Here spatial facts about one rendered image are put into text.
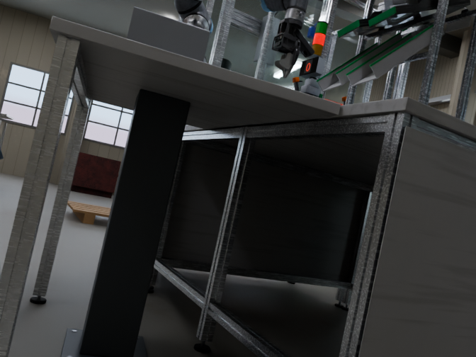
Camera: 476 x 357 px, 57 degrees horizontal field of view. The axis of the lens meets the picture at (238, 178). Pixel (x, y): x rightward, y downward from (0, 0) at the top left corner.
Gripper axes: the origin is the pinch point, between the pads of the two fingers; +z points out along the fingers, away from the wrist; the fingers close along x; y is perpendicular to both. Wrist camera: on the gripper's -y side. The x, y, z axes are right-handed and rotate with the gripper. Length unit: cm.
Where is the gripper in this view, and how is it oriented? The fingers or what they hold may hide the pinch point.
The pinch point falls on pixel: (287, 75)
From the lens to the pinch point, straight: 173.2
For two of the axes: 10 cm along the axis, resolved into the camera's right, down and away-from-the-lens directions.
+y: -8.6, -2.1, -4.6
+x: 4.6, 0.6, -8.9
